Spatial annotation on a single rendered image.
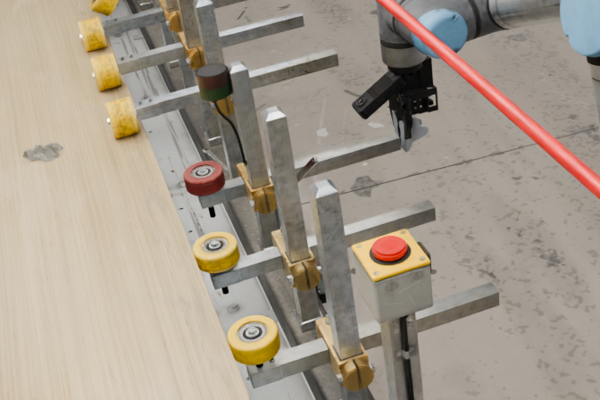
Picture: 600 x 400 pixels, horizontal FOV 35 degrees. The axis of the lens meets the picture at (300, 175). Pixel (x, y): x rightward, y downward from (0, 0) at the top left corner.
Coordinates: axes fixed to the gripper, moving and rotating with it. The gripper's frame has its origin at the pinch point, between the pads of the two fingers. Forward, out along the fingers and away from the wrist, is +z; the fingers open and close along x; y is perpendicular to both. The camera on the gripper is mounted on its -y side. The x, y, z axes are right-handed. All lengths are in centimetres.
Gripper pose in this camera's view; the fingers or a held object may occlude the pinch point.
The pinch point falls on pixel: (403, 146)
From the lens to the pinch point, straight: 204.0
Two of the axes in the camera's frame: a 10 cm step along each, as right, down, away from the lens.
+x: -3.1, -4.8, 8.2
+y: 9.4, -2.8, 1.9
